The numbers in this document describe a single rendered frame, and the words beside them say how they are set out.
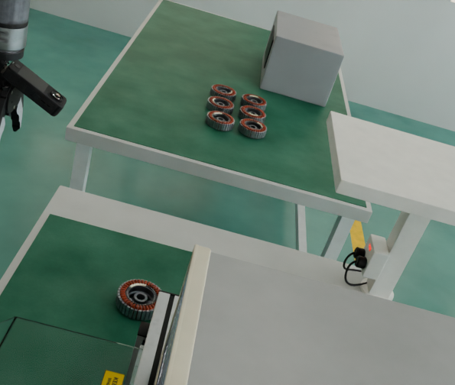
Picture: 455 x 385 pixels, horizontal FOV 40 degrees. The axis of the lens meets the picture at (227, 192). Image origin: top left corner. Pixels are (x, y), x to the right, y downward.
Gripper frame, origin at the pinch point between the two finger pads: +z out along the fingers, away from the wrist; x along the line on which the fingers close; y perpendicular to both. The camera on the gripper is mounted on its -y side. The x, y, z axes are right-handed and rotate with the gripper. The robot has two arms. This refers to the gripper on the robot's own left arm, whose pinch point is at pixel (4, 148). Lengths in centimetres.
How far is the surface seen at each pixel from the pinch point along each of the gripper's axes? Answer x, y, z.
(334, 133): -37, -66, -5
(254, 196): -203, -78, 115
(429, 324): 41, -67, -16
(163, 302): 26.4, -35.1, 3.7
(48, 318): -0.5, -12.8, 40.3
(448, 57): -398, -220, 57
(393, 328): 44, -62, -16
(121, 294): -9.7, -26.7, 36.8
